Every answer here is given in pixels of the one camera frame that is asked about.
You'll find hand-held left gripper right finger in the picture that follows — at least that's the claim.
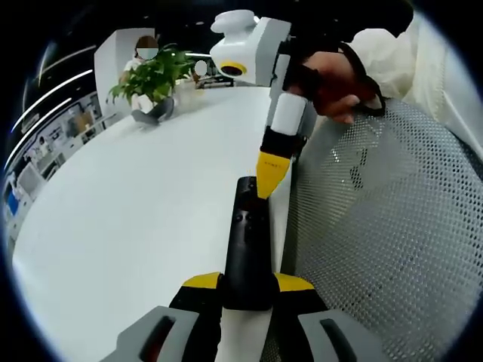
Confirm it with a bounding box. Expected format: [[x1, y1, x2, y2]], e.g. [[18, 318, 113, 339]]
[[266, 271, 382, 362]]

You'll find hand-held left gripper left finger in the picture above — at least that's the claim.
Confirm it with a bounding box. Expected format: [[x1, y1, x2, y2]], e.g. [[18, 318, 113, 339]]
[[116, 271, 226, 362]]

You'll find black remote control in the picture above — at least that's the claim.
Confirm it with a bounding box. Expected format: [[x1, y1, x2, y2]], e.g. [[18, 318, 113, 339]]
[[222, 176, 279, 312]]

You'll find person's right hand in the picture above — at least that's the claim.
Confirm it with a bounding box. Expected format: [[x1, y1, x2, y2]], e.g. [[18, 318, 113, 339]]
[[287, 48, 387, 125]]

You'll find green potted plant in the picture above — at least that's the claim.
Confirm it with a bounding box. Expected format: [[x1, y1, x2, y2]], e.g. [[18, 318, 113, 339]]
[[106, 42, 198, 111]]

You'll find black curved headset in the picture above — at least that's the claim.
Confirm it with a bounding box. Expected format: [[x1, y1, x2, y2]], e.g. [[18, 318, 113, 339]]
[[130, 97, 176, 126]]

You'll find white plant pot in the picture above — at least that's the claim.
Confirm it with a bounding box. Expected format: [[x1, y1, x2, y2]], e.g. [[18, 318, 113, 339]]
[[131, 90, 162, 114]]

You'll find grey mesh chair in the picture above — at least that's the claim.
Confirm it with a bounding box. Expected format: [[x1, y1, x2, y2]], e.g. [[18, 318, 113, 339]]
[[278, 97, 483, 362]]

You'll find row of white office desks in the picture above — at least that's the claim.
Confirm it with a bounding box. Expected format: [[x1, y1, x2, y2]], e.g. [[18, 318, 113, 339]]
[[2, 92, 116, 231]]

